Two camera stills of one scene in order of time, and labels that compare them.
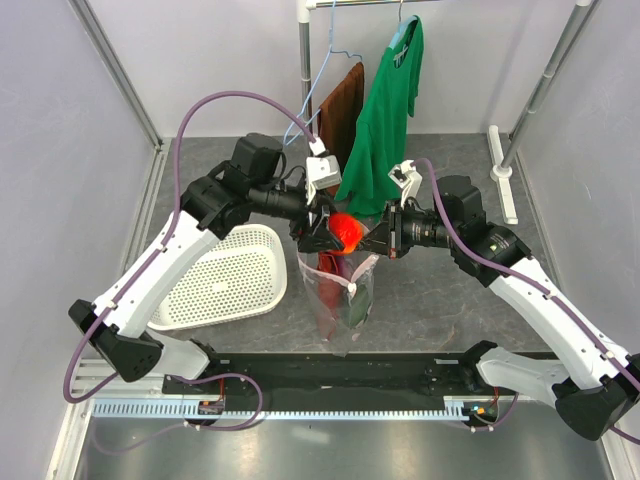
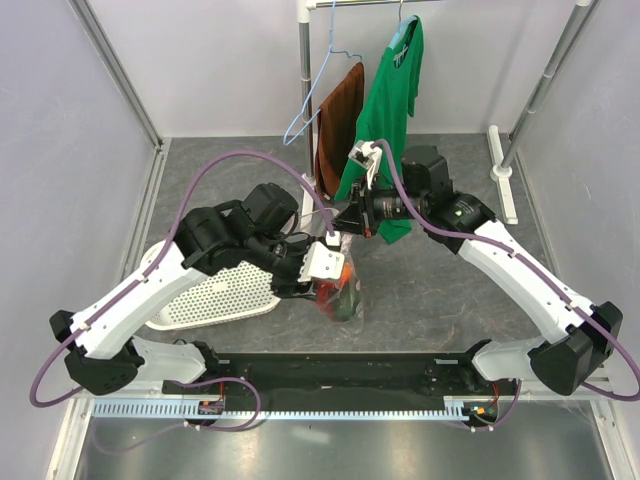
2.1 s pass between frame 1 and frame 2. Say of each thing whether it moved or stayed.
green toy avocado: moved
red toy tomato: moved
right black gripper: moved
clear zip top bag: moved
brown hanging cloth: stayed
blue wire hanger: stayed
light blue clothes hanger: stayed
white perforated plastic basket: stayed
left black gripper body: moved
